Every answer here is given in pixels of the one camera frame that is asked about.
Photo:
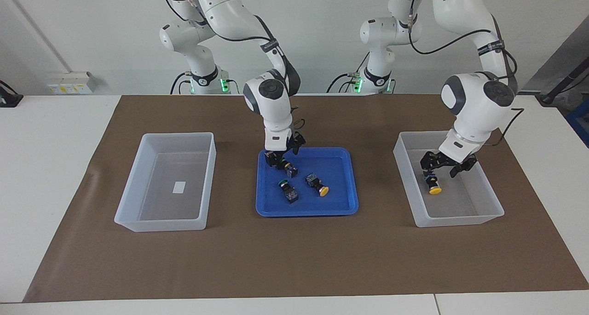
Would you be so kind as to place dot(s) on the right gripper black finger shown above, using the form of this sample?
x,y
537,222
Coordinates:
x,y
271,158
298,142

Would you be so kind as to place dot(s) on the white wall outlet box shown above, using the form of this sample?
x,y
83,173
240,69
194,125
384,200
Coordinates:
x,y
73,83

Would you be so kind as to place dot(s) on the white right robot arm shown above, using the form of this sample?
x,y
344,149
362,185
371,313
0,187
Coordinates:
x,y
274,117

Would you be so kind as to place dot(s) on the blue crate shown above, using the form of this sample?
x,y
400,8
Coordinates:
x,y
580,122

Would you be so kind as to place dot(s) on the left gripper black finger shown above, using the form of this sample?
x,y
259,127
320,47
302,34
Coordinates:
x,y
467,165
428,161

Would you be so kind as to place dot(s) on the black pole stand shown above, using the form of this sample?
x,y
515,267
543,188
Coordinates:
x,y
559,87

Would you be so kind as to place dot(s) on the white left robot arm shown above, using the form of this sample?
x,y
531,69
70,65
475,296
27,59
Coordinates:
x,y
474,108

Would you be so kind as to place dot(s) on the black desk device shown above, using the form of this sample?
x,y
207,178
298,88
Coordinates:
x,y
9,99

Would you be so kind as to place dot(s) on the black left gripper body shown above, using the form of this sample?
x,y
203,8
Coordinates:
x,y
446,162

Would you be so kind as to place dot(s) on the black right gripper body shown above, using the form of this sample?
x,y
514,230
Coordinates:
x,y
285,153

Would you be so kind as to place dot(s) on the green push button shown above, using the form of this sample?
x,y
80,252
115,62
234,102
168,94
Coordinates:
x,y
290,194
291,171

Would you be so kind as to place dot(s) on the brown paper table mat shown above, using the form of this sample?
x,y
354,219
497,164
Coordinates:
x,y
294,260

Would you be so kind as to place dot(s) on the blue plastic tray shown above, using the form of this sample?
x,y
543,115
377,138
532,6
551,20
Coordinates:
x,y
331,204

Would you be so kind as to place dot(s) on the white rectangular label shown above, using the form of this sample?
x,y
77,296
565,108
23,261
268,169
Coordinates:
x,y
179,187

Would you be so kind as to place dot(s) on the translucent white plastic box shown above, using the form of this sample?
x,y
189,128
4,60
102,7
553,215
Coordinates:
x,y
161,209
460,209

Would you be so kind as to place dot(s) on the yellow push button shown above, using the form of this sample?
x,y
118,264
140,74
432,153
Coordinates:
x,y
434,189
317,184

